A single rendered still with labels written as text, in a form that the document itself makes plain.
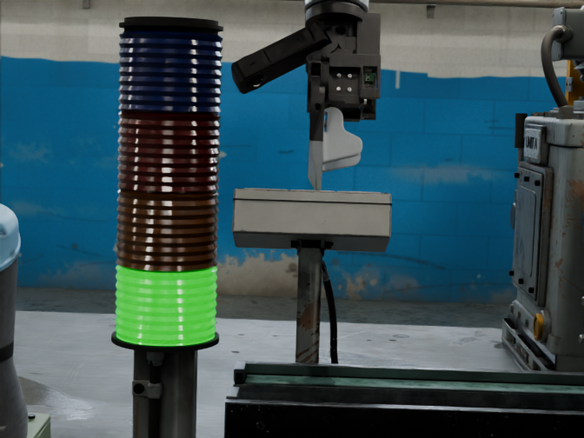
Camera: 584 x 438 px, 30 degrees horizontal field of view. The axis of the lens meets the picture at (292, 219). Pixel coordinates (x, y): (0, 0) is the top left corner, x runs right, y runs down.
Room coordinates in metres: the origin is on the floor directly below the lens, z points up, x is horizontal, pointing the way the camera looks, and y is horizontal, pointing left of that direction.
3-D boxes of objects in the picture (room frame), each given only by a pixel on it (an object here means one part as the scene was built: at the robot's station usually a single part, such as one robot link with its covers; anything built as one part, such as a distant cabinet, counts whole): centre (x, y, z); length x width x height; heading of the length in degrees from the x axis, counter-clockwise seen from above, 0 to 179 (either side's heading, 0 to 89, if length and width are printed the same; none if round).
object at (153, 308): (0.64, 0.07, 1.05); 0.06 x 0.06 x 0.04
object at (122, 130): (0.64, 0.07, 1.14); 0.06 x 0.06 x 0.04
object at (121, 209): (0.64, 0.07, 1.10); 0.06 x 0.06 x 0.04
